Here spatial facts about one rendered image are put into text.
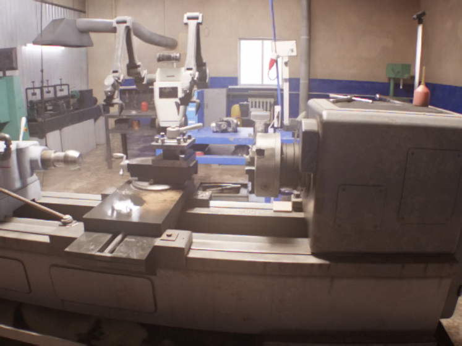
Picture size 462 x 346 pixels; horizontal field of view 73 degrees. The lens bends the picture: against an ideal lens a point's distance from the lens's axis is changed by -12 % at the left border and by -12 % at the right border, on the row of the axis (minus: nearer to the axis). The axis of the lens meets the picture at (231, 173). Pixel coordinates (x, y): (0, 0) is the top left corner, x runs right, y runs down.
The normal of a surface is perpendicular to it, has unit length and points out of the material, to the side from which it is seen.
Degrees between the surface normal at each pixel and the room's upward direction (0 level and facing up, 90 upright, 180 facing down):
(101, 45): 90
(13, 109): 90
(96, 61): 90
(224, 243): 0
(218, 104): 90
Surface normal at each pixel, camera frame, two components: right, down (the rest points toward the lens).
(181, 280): -0.11, 0.29
